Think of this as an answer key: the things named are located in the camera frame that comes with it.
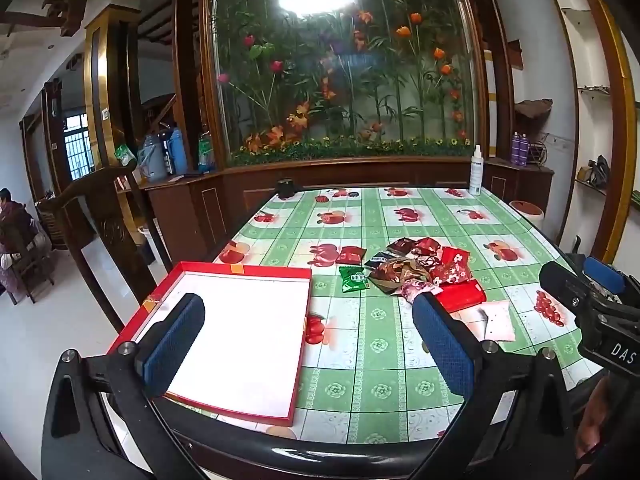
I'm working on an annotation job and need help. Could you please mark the bright red snack packet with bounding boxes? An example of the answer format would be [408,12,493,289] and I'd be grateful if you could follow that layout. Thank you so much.
[412,236,443,257]

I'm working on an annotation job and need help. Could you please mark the red white patterned snack packet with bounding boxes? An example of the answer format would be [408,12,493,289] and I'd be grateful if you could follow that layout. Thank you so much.
[431,247,473,285]

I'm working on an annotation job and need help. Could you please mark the green checked fruit tablecloth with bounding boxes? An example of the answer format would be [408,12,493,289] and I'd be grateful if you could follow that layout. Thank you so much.
[150,186,606,446]

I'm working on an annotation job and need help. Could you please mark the artificial flower display panel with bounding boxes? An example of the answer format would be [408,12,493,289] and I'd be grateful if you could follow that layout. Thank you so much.
[202,0,488,168]

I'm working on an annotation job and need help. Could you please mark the white spray bottle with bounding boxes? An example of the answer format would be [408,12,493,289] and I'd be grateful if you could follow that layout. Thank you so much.
[468,144,484,197]

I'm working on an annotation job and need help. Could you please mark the carved wooden chair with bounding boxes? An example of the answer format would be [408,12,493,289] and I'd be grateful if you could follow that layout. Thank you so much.
[37,159,173,333]

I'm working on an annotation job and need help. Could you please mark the dark wooden cabinet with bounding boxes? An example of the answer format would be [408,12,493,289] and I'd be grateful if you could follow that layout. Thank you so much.
[145,157,556,261]

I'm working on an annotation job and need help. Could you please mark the brown wooden ornament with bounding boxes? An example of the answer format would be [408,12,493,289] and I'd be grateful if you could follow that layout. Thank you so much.
[515,99,553,121]

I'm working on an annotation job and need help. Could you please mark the dark item on glass shelf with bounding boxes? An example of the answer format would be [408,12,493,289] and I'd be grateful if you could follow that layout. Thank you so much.
[575,155,611,191]

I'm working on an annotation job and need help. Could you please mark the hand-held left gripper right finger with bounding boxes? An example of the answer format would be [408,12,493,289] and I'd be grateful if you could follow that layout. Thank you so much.
[410,291,583,480]

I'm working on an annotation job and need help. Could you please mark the large red snack packet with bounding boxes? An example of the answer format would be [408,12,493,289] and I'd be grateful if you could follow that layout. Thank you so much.
[432,280,487,313]

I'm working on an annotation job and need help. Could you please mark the white bin with red lid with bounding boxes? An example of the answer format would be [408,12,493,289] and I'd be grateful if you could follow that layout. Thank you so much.
[509,200,545,231]

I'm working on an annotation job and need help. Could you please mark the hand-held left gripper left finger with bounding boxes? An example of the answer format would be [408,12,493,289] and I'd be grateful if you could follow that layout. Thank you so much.
[41,292,206,480]

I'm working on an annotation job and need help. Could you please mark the blue thermos flask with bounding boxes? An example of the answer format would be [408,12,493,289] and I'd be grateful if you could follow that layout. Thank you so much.
[169,127,188,173]

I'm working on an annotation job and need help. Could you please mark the person's right hand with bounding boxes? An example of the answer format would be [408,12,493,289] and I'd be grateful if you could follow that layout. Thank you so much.
[575,377,626,466]

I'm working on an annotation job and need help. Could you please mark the gold-trimmed wooden pillar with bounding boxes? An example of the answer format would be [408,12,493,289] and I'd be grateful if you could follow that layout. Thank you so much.
[84,5,141,171]

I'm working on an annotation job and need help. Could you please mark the white pink snack packet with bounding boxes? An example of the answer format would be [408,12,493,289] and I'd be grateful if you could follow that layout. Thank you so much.
[480,300,517,342]

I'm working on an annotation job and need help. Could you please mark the red box with white inside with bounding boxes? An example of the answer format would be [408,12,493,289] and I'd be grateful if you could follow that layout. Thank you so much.
[107,261,313,427]

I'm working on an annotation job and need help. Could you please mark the green snack packet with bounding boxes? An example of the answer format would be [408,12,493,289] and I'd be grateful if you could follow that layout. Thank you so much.
[339,266,371,295]

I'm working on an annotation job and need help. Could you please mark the small wooden chair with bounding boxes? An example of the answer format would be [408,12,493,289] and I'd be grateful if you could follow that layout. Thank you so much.
[0,240,51,306]

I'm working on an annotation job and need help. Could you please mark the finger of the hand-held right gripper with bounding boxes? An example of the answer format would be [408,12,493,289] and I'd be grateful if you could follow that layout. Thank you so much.
[539,260,601,313]
[582,256,628,297]

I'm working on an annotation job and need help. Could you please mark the barred window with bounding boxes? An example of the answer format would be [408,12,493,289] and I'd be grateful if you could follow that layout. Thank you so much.
[64,114,91,181]

